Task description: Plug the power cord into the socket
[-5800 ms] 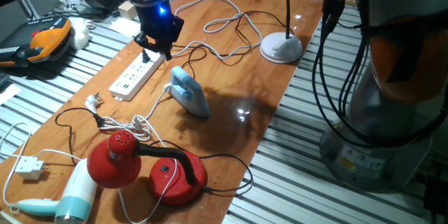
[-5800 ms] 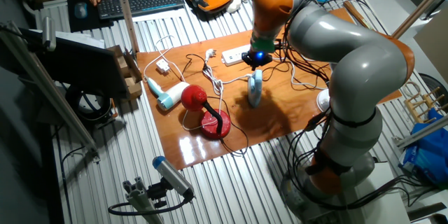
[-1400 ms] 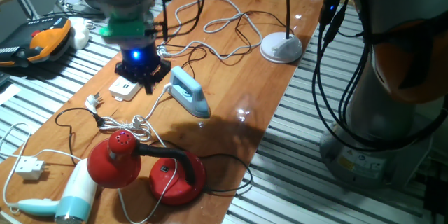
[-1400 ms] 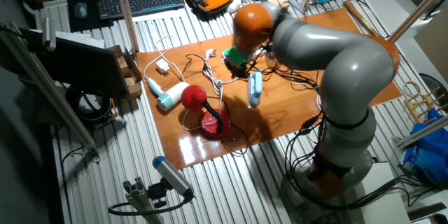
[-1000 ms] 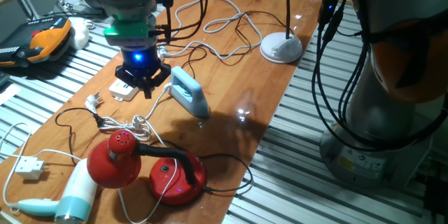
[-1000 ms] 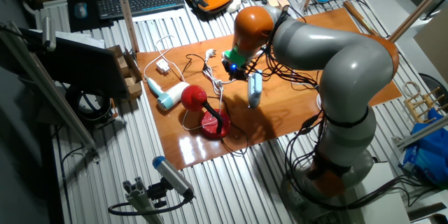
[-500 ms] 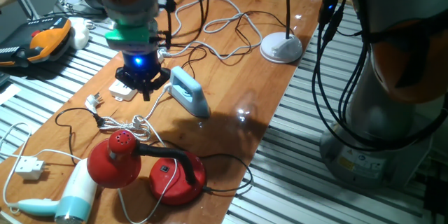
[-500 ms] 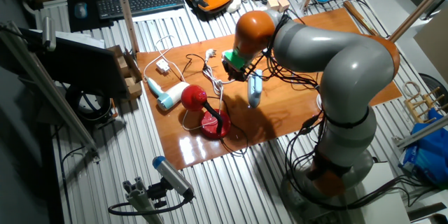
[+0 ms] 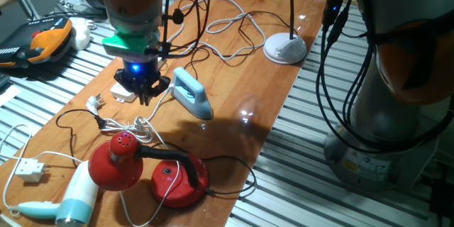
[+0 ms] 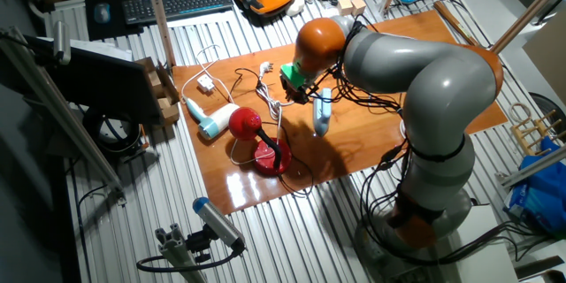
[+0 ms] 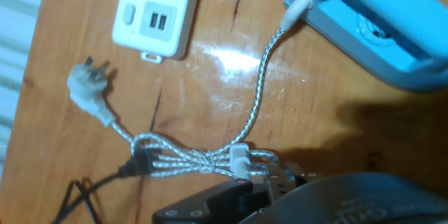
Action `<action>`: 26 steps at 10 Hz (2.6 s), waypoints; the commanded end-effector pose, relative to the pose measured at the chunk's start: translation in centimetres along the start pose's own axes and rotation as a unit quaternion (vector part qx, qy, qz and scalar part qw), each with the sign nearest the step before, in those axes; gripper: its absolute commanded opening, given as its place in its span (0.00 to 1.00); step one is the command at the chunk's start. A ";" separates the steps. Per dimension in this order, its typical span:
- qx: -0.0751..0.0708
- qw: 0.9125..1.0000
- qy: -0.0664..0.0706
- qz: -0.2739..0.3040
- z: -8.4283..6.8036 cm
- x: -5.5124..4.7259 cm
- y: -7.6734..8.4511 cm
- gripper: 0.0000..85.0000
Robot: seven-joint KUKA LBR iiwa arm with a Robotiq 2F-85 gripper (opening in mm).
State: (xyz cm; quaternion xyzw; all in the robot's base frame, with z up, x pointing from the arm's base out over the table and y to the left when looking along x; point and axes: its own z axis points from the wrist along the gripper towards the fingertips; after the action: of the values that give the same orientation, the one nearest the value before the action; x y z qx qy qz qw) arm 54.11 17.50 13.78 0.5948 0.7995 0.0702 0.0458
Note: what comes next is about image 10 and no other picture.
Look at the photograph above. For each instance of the long aluminium frame bar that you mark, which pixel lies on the long aluminium frame bar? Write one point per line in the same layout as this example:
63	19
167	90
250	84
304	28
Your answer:
66	128

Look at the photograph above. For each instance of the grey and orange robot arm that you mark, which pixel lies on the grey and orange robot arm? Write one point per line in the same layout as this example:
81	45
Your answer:
433	84

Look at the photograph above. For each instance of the black flat monitor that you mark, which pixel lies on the black flat monitor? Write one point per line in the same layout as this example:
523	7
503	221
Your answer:
101	84

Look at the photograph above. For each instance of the grey depth camera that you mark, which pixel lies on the grey depth camera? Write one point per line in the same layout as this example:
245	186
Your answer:
62	44

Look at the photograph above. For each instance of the silver camera with blue cap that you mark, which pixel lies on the silver camera with blue cap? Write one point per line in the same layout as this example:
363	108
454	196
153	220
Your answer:
216	221

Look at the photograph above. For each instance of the brown wooden stick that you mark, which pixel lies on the brown wooden stick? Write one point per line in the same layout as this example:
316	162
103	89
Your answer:
453	22

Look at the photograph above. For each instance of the grey computer mouse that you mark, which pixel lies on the grey computer mouse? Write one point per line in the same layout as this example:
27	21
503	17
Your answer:
102	12

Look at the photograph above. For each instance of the black mouse pad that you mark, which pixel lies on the black mouse pad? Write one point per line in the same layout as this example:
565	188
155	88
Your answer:
115	26

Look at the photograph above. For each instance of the white and blue hair dryer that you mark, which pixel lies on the white and blue hair dryer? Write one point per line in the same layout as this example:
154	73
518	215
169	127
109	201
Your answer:
219	121

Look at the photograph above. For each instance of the red desk lamp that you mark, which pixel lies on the red desk lamp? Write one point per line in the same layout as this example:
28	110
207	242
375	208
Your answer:
243	124

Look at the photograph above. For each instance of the wooden peg rack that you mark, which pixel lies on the wooden peg rack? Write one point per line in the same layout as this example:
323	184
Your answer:
530	135

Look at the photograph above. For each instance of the white rounded plastic device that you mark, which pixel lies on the white rounded plastic device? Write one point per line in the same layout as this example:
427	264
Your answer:
295	6

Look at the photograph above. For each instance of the black computer keyboard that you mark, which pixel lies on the black computer keyboard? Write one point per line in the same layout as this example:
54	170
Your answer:
177	3

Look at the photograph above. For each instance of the glossy wooden board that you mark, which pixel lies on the glossy wooden board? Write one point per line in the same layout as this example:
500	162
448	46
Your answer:
345	150

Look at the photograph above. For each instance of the white box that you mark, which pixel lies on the white box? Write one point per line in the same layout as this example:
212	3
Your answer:
486	252

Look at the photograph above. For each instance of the blue plastic bag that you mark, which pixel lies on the blue plastic bag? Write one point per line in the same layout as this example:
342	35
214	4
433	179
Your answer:
544	194

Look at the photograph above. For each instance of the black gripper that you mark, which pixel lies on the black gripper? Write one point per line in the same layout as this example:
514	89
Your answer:
295	86

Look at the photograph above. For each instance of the short aluminium profile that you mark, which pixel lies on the short aluminium profile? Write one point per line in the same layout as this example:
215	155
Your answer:
177	252

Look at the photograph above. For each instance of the light blue clothes iron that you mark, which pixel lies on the light blue clothes iron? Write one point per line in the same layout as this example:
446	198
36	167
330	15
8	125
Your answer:
322	115

